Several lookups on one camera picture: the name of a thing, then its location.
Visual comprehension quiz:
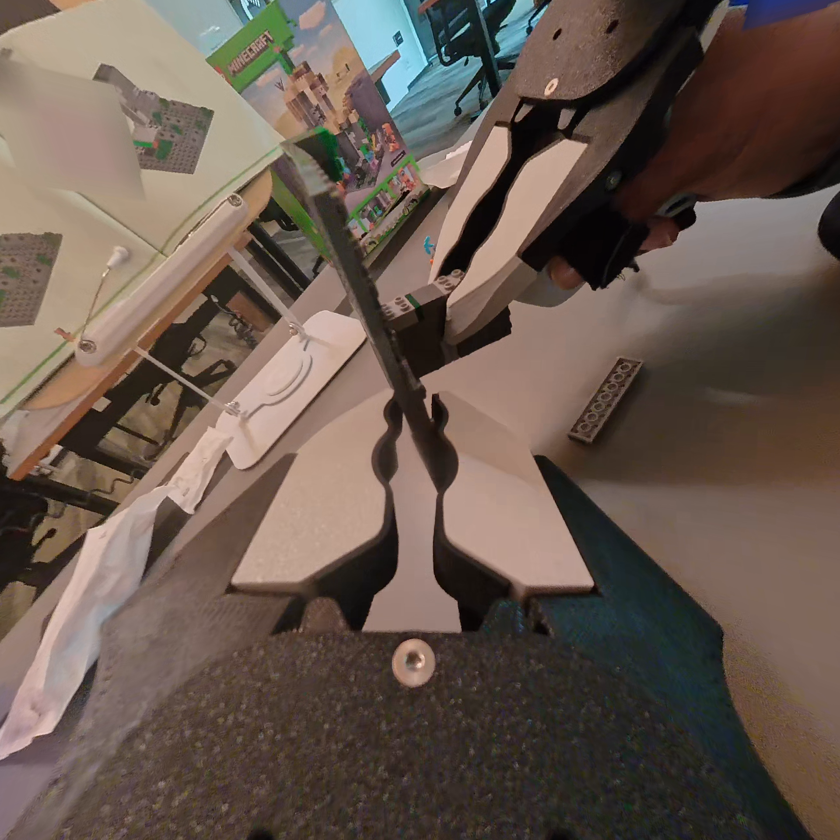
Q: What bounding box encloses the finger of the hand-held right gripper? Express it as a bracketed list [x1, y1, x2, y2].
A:
[436, 122, 534, 273]
[448, 138, 593, 337]

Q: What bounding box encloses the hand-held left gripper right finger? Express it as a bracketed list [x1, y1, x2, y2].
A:
[432, 392, 595, 631]

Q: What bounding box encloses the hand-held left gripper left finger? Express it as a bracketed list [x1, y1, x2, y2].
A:
[231, 392, 403, 630]

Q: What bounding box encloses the grey long toy brick plate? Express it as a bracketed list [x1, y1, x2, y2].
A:
[568, 357, 644, 445]

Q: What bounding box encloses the grey toy brick build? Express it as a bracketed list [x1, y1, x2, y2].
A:
[282, 128, 514, 475]

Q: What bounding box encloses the grey desk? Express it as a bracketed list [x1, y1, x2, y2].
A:
[0, 131, 840, 840]

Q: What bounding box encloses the person's right hand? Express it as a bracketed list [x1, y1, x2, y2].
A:
[550, 16, 840, 291]

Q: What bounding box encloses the white paper bag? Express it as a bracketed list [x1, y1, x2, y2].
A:
[419, 140, 475, 193]
[172, 425, 235, 516]

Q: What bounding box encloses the black office chair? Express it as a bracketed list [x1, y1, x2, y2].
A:
[453, 0, 559, 121]
[435, 0, 521, 68]

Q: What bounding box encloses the green printed toy box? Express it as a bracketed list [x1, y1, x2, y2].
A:
[206, 0, 434, 258]

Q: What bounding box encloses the wooden table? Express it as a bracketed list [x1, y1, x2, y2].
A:
[0, 167, 316, 526]

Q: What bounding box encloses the white plastic bag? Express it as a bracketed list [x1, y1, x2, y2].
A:
[0, 484, 173, 762]

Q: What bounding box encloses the light green instruction booklet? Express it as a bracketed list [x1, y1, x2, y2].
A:
[0, 0, 286, 421]

